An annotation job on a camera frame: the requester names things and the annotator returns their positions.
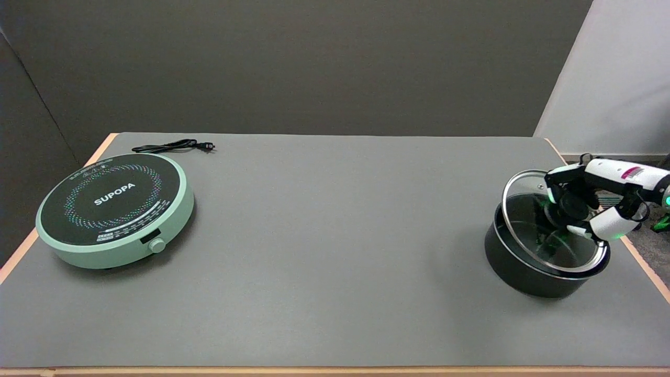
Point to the green induction cooker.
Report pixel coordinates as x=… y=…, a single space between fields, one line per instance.
x=115 y=209

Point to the black cooking pot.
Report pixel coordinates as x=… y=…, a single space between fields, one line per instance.
x=518 y=272

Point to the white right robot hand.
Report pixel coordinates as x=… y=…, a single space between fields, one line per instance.
x=612 y=178

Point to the glass pot lid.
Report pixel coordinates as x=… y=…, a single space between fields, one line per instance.
x=528 y=230

